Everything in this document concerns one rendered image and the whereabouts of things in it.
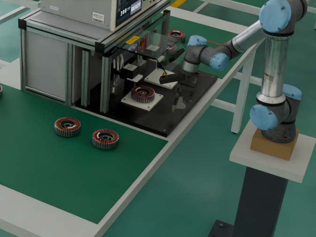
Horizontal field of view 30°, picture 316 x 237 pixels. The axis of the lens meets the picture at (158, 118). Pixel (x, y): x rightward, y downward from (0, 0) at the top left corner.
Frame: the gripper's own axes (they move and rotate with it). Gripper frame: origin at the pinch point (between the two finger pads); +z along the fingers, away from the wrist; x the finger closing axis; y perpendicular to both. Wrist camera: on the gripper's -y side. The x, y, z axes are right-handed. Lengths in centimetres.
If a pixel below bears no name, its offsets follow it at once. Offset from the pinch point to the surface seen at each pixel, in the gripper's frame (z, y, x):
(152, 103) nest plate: 3.9, -9.3, 9.0
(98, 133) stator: 10.7, -27.2, -22.1
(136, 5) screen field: -35, -29, 23
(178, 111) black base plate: 3.3, 3.5, 8.0
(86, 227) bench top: 21, -18, -74
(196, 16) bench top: -12, 1, 129
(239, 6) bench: -19, 28, 163
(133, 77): -5.3, -21.2, 10.5
